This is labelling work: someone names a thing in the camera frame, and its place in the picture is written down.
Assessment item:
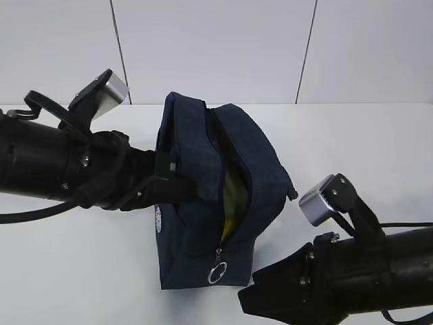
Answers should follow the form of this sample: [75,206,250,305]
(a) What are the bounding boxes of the glass container with green lid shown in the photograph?
[223,162,249,222]

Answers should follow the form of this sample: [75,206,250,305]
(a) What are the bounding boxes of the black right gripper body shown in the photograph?
[294,233,342,324]

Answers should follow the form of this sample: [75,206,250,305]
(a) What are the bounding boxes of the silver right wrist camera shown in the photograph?
[298,173,386,241]

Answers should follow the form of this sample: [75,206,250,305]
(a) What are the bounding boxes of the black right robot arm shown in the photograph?
[238,227,432,324]

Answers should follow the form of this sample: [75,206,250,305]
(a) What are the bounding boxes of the yellow lemon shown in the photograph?
[221,217,239,243]

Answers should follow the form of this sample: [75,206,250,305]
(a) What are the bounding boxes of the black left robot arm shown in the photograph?
[1,114,196,211]

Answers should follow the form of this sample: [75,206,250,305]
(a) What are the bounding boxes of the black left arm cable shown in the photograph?
[0,196,85,225]

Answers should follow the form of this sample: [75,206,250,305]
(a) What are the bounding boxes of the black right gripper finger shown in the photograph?
[237,282,325,324]
[252,242,313,285]

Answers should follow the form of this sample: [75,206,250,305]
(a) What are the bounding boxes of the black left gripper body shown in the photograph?
[77,131,176,211]

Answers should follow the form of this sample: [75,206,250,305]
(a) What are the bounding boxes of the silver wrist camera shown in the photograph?
[68,69,129,129]
[298,173,386,241]

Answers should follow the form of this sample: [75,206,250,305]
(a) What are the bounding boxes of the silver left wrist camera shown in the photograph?
[68,69,129,129]

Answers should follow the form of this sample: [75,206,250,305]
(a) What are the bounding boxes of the dark blue insulated lunch bag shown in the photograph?
[155,92,298,290]

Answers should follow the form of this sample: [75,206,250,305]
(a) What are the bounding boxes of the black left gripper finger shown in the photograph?
[143,176,197,207]

